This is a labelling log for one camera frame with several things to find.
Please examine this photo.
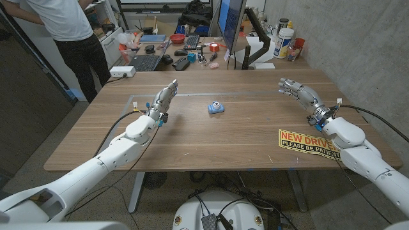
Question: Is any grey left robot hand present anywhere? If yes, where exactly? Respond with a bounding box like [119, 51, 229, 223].
[145, 79, 179, 124]

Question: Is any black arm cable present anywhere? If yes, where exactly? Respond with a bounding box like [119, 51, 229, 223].
[92, 110, 148, 157]
[338, 104, 409, 144]

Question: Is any white power strip box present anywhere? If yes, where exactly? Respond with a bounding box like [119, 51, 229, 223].
[109, 65, 137, 78]

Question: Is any white shelf cabinet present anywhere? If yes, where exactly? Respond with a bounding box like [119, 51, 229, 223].
[83, 0, 125, 70]

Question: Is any grey table leg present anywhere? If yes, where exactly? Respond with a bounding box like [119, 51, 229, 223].
[286, 169, 309, 213]
[127, 171, 146, 214]

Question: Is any computer monitor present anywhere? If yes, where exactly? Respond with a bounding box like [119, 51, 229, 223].
[217, 0, 247, 54]

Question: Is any black lidded jar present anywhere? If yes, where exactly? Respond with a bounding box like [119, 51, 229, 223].
[277, 18, 289, 35]

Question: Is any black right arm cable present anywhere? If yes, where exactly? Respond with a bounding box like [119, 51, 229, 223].
[338, 104, 409, 144]

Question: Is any dark laptop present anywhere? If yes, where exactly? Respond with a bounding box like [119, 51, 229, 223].
[129, 38, 172, 72]

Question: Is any blue toy camera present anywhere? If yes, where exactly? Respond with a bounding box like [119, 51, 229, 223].
[207, 100, 225, 115]

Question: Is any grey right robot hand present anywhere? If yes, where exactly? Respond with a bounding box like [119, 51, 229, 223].
[277, 77, 336, 127]

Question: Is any person in white t-shirt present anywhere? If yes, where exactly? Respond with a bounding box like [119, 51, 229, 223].
[0, 0, 112, 104]

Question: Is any black backpack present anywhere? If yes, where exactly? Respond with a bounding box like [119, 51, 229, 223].
[177, 0, 213, 28]

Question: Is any red bowl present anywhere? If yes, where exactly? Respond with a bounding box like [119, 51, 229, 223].
[169, 33, 186, 45]

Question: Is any black handled screwdriver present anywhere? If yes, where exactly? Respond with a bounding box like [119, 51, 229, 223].
[204, 52, 219, 67]

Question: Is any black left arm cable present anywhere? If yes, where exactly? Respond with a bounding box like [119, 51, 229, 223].
[92, 110, 148, 157]

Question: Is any clear candy jar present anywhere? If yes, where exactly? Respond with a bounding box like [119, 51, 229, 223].
[286, 44, 301, 62]

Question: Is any white paper sheet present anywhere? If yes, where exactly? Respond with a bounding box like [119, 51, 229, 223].
[235, 35, 276, 65]

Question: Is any clear plastic bag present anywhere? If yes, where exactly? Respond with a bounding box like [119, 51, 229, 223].
[117, 30, 143, 63]

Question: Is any white wipes canister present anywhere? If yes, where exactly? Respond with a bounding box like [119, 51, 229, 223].
[273, 27, 295, 59]

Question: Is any yellow new driver bumper sticker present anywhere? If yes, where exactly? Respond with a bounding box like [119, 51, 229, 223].
[278, 128, 344, 161]

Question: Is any white robot torso base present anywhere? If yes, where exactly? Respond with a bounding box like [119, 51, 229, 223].
[172, 190, 265, 230]

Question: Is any black keyboard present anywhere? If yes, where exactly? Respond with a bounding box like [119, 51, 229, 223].
[183, 34, 201, 51]

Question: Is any black oval case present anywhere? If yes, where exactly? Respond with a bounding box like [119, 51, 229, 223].
[174, 59, 191, 72]

